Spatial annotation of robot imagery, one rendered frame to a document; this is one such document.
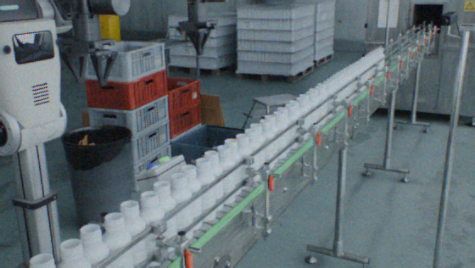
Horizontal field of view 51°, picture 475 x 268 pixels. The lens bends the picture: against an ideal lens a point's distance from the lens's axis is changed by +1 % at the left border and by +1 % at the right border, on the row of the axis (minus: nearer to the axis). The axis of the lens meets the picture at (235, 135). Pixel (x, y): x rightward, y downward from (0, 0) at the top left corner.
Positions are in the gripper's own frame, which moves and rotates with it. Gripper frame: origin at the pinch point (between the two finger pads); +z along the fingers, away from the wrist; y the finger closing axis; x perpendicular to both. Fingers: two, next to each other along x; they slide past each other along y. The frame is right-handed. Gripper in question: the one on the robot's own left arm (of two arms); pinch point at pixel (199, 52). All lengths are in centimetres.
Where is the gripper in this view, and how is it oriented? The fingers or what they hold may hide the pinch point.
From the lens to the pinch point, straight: 150.9
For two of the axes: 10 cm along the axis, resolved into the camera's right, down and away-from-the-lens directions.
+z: 0.4, 9.5, 3.0
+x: -4.5, 2.8, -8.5
